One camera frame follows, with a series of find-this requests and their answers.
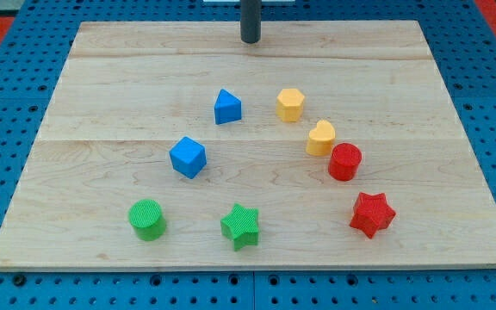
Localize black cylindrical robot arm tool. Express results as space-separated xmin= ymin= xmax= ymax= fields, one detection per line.
xmin=240 ymin=0 xmax=262 ymax=44

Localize green star block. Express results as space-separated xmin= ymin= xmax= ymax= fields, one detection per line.
xmin=220 ymin=203 xmax=259 ymax=251

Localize red star block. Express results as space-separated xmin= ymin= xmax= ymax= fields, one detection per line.
xmin=350 ymin=192 xmax=396 ymax=239

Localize blue triangular prism block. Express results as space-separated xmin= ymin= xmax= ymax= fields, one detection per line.
xmin=214 ymin=89 xmax=242 ymax=125

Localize blue cube block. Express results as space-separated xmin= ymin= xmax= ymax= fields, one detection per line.
xmin=169 ymin=136 xmax=207 ymax=179

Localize yellow hexagon block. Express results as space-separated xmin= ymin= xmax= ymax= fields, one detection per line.
xmin=276 ymin=88 xmax=305 ymax=122

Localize yellow heart block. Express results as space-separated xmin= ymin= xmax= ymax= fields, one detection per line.
xmin=306 ymin=120 xmax=336 ymax=157

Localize light wooden board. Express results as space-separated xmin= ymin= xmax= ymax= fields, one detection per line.
xmin=0 ymin=21 xmax=496 ymax=272

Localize red cylinder block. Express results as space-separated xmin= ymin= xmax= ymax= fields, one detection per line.
xmin=328 ymin=143 xmax=363 ymax=181

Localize green cylinder block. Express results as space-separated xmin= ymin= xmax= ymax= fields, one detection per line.
xmin=128 ymin=199 xmax=167 ymax=241

